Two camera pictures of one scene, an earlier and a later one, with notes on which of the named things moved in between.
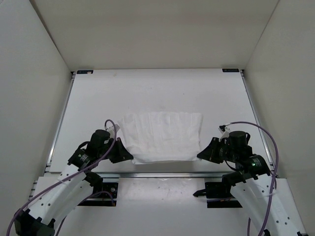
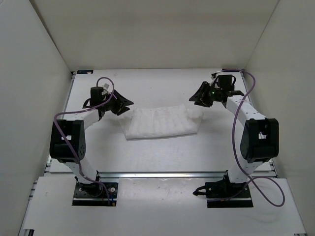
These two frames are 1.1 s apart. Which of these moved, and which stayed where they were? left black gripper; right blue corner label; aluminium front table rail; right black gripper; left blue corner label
Moved: left black gripper; right black gripper
Stayed: left blue corner label; right blue corner label; aluminium front table rail
